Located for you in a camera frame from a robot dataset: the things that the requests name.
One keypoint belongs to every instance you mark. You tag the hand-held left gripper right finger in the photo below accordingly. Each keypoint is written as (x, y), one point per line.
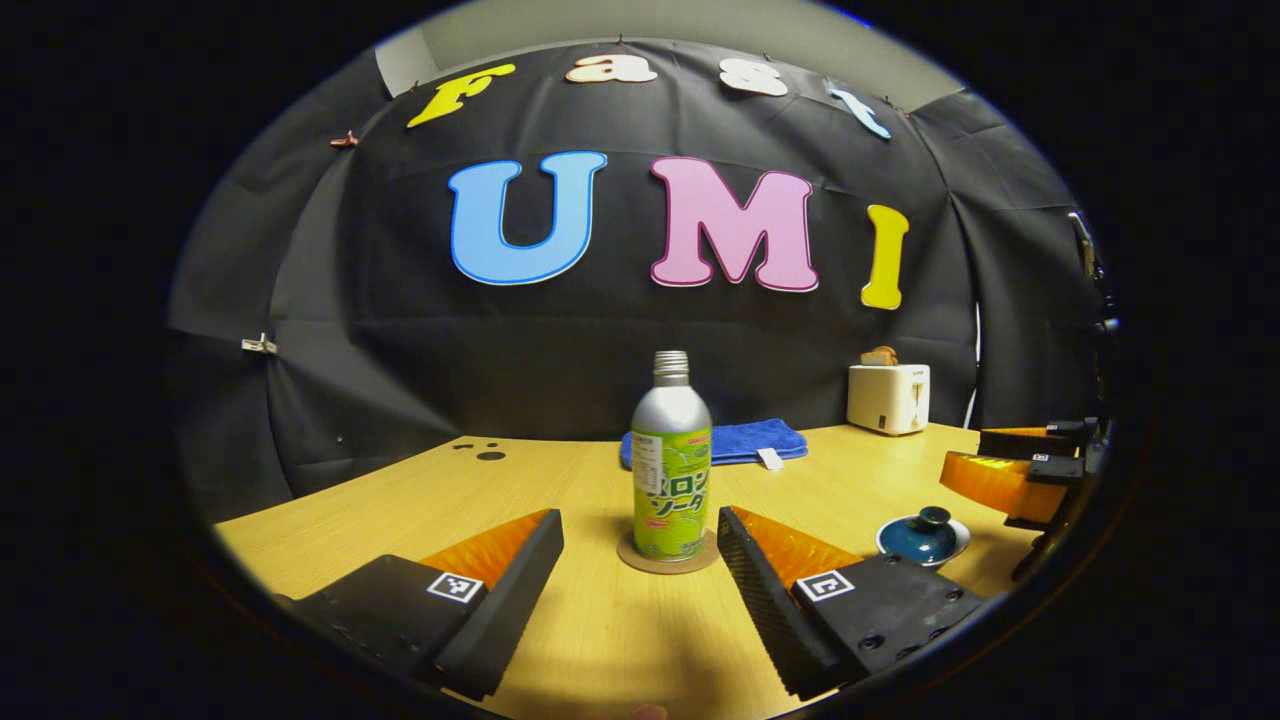
(765, 610)

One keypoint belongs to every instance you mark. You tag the metal clip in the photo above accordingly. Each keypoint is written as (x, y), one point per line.
(260, 346)

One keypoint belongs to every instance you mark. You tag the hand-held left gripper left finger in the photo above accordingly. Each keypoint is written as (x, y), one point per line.
(505, 610)

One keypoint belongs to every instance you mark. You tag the round brown coaster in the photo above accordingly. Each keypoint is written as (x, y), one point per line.
(628, 560)

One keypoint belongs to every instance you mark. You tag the white toaster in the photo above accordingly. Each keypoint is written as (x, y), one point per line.
(888, 400)

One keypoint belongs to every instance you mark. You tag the bread slice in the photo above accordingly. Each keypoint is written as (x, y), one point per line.
(879, 357)

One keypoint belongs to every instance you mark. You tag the blue folded towel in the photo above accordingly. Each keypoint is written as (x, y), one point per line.
(750, 440)

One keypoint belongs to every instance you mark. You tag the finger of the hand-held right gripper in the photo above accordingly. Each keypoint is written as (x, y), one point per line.
(1020, 443)
(990, 485)

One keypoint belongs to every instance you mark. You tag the red clip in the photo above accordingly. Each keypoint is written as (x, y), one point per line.
(344, 140)

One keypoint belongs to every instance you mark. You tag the dark tripod stand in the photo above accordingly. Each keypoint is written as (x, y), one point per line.
(1095, 280)

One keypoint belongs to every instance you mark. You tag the silver water bottle green label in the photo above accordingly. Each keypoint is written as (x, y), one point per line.
(672, 440)

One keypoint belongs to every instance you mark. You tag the white teacup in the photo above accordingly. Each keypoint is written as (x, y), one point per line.
(962, 535)

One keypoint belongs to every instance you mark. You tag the black backdrop cloth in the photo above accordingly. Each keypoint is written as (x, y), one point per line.
(400, 350)

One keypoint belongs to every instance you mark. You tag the dark blue teacup lid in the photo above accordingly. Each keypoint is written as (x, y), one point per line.
(920, 538)

